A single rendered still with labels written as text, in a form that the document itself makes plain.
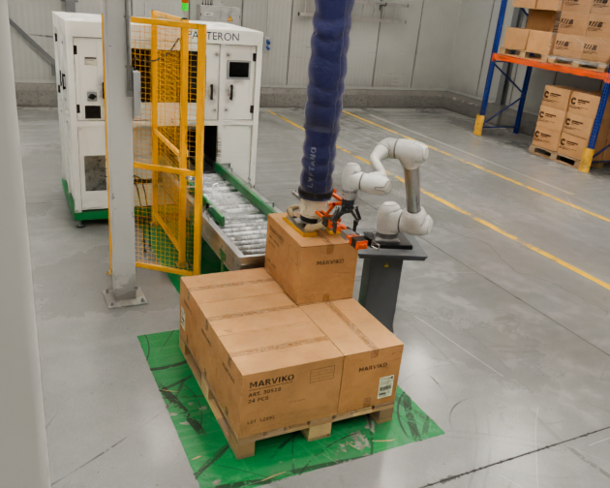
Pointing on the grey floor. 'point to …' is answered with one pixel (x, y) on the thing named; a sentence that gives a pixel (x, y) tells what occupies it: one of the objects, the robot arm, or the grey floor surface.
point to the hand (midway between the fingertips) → (344, 229)
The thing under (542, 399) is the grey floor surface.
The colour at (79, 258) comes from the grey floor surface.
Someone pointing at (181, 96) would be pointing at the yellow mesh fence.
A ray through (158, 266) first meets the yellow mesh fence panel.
